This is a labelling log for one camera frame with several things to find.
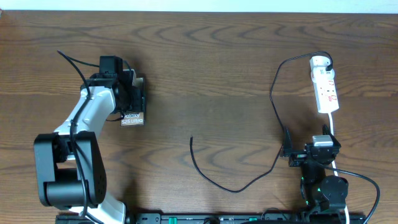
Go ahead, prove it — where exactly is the white USB charger plug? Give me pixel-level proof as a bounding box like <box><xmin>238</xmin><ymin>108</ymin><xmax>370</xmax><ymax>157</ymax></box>
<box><xmin>310</xmin><ymin>55</ymin><xmax>333</xmax><ymax>71</ymax></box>

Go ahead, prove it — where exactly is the black charger cable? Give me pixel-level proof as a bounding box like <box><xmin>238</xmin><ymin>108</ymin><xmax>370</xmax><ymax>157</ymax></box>
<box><xmin>189</xmin><ymin>51</ymin><xmax>334</xmax><ymax>194</ymax></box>

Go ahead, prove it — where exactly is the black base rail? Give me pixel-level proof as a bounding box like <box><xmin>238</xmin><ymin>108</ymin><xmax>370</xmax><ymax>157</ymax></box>
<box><xmin>55</xmin><ymin>212</ymin><xmax>368</xmax><ymax>224</ymax></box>

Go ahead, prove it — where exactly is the white power strip cord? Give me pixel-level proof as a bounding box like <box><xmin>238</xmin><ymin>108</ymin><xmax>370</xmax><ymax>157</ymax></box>
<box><xmin>327</xmin><ymin>112</ymin><xmax>351</xmax><ymax>224</ymax></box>

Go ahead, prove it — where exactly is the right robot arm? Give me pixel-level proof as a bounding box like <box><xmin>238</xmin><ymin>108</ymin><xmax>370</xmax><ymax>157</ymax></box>
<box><xmin>282</xmin><ymin>125</ymin><xmax>348</xmax><ymax>223</ymax></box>

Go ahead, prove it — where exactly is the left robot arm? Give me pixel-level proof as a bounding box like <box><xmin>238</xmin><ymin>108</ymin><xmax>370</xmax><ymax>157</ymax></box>
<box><xmin>34</xmin><ymin>69</ymin><xmax>145</xmax><ymax>223</ymax></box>

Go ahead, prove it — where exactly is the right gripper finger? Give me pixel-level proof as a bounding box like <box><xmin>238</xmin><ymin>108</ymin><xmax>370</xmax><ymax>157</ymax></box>
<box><xmin>322</xmin><ymin>124</ymin><xmax>333</xmax><ymax>136</ymax></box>
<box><xmin>283</xmin><ymin>126</ymin><xmax>293</xmax><ymax>150</ymax></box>

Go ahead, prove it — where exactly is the white power strip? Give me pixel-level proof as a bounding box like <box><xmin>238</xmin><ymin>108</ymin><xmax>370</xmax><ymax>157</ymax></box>
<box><xmin>311</xmin><ymin>67</ymin><xmax>339</xmax><ymax>114</ymax></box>

